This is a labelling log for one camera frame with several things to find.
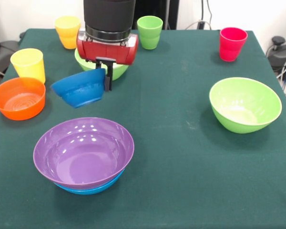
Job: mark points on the orange bowl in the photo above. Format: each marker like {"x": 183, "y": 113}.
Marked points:
{"x": 21, "y": 102}

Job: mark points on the small dark blue bowl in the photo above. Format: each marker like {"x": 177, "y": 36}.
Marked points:
{"x": 82, "y": 91}

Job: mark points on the green cup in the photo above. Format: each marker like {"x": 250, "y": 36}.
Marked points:
{"x": 149, "y": 35}

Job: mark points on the purple bowl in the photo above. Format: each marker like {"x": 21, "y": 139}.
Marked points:
{"x": 83, "y": 152}

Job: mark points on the large light blue bowl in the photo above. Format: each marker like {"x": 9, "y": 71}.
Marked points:
{"x": 90, "y": 189}

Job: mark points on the red cup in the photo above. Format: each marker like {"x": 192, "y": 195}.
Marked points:
{"x": 232, "y": 47}

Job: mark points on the black panel with poles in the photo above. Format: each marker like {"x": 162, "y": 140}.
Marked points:
{"x": 155, "y": 12}

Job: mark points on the dark green table cloth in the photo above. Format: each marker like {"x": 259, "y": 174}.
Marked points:
{"x": 181, "y": 179}

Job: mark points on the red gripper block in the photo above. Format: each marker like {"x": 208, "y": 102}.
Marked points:
{"x": 107, "y": 51}

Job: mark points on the green bowl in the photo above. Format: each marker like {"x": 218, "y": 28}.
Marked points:
{"x": 118, "y": 71}
{"x": 245, "y": 112}

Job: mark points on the yellow orange cup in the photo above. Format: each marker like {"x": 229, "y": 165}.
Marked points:
{"x": 68, "y": 33}

